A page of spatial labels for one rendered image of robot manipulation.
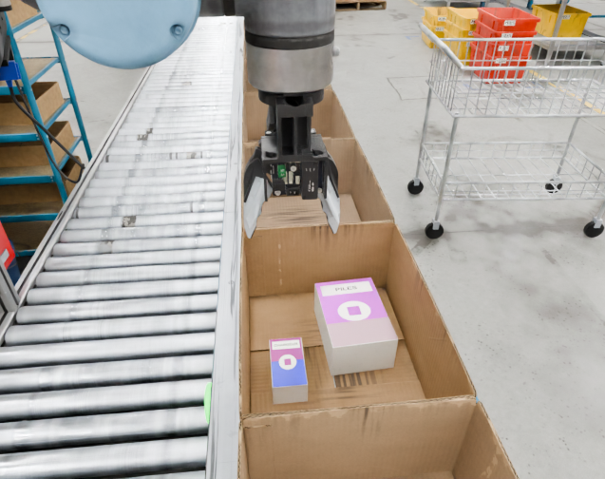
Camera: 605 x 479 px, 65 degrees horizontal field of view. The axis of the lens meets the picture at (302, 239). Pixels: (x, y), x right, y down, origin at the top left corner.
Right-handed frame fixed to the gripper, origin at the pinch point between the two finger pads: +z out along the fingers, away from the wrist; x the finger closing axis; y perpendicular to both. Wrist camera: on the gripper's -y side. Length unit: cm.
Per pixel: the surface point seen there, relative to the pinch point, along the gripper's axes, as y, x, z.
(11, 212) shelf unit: -150, -123, 84
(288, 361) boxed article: 2.1, -1.1, 24.7
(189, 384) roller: -9.3, -20.4, 42.9
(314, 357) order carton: -2.3, 3.9, 29.5
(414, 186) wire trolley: -205, 95, 113
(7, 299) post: -35, -64, 40
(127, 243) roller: -60, -43, 43
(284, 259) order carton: -19.1, -0.1, 20.4
